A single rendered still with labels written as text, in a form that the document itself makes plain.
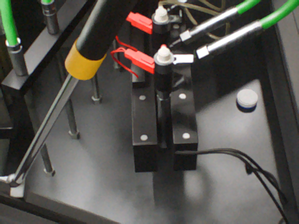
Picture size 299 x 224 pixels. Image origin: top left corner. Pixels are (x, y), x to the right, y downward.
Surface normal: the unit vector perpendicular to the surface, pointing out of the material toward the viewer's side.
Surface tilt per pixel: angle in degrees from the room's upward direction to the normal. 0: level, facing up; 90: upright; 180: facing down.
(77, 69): 81
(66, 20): 0
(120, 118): 0
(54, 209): 43
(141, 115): 0
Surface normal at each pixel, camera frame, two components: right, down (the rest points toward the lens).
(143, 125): -0.02, -0.61
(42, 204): 0.66, -0.48
